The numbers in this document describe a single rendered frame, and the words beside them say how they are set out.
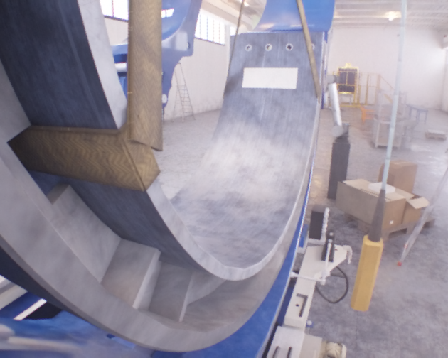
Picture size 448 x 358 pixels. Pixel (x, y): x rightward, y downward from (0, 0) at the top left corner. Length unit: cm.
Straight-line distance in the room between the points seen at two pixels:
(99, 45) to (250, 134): 178
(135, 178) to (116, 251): 29
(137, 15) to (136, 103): 12
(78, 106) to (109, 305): 24
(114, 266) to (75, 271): 30
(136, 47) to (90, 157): 15
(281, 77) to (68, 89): 193
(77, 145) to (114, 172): 6
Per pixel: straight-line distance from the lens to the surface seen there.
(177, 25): 418
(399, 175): 511
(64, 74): 38
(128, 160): 37
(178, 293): 78
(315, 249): 247
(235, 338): 142
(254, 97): 220
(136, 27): 42
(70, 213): 55
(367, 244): 121
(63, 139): 43
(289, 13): 354
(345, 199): 489
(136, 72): 39
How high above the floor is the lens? 205
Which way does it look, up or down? 18 degrees down
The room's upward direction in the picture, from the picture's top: straight up
